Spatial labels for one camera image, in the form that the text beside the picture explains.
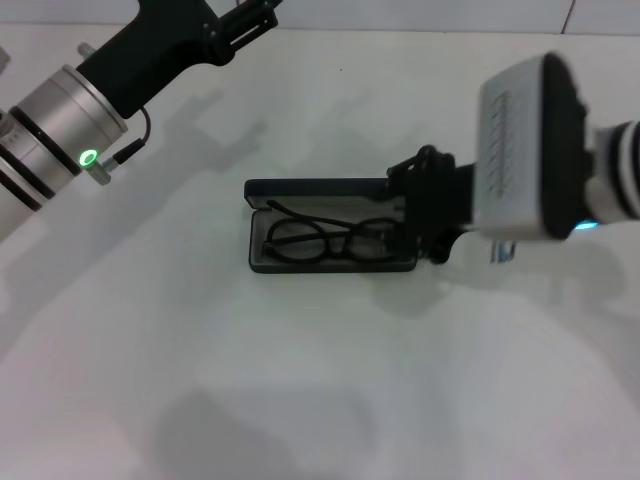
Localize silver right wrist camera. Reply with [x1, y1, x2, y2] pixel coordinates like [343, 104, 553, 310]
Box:
[474, 52, 604, 244]

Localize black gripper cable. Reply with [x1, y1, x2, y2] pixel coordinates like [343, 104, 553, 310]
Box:
[92, 104, 152, 186]
[487, 239, 519, 265]

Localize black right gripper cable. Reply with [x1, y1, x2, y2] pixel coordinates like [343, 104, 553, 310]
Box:
[487, 239, 519, 265]

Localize black glasses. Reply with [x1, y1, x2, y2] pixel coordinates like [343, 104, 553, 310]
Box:
[263, 199, 409, 264]

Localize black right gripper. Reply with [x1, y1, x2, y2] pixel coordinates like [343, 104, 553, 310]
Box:
[387, 144, 481, 265]

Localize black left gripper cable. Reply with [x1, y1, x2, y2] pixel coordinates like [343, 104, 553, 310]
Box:
[92, 104, 152, 186]

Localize black glasses case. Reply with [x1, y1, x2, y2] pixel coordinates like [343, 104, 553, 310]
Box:
[243, 177, 419, 275]

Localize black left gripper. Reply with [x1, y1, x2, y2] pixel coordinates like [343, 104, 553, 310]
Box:
[77, 0, 279, 121]

